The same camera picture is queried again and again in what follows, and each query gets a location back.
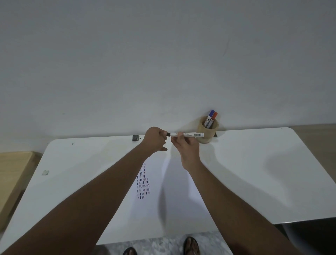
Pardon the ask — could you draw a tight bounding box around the person's right hand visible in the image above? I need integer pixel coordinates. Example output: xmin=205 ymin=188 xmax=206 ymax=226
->
xmin=171 ymin=132 xmax=202 ymax=171

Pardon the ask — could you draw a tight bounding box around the person's left hand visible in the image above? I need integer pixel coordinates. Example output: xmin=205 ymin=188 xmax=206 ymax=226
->
xmin=141 ymin=127 xmax=169 ymax=154

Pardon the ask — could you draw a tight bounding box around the white marker pen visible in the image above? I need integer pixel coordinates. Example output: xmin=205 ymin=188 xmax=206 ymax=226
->
xmin=170 ymin=132 xmax=205 ymax=138

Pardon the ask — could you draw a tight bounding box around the person's left forearm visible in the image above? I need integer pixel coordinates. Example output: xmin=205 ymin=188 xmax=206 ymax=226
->
xmin=0 ymin=143 xmax=148 ymax=255

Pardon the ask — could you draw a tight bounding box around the person's right forearm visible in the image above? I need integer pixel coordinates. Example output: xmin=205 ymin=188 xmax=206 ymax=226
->
xmin=187 ymin=161 xmax=303 ymax=255

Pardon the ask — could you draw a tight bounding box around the round wooden pen holder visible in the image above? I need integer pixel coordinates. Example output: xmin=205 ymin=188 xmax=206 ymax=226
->
xmin=197 ymin=116 xmax=219 ymax=144

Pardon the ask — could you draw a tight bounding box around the blue capped marker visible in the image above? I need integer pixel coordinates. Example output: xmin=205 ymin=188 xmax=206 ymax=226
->
xmin=204 ymin=110 xmax=215 ymax=127

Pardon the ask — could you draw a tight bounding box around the red capped marker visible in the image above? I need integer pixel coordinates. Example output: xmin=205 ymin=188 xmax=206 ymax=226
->
xmin=207 ymin=112 xmax=218 ymax=129

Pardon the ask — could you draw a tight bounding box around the white paper sheet with marks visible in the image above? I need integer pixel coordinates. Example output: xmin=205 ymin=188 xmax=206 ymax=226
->
xmin=115 ymin=151 xmax=219 ymax=238

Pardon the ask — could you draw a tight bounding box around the light wooden furniture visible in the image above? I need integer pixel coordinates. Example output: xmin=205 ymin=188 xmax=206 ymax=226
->
xmin=0 ymin=151 xmax=36 ymax=232

